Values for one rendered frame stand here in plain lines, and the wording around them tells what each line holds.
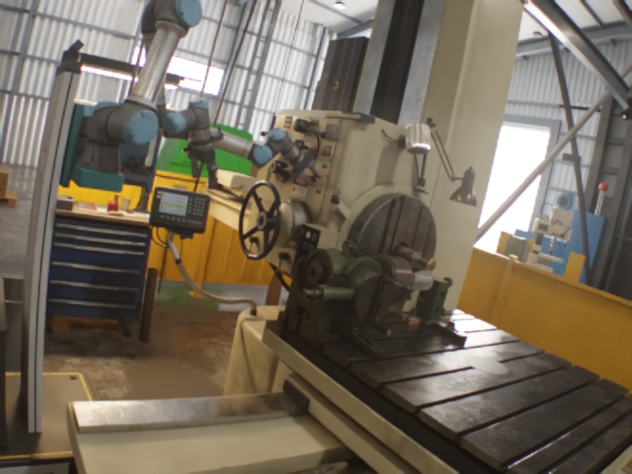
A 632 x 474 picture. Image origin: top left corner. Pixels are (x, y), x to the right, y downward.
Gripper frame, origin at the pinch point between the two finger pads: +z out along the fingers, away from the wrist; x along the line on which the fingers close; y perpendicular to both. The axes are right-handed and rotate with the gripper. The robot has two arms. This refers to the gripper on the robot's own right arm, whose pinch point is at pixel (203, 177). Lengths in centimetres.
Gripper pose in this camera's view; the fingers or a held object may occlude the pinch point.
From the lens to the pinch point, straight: 184.7
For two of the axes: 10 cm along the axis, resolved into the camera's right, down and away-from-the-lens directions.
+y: -7.5, 3.2, -5.8
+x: 6.6, 3.9, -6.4
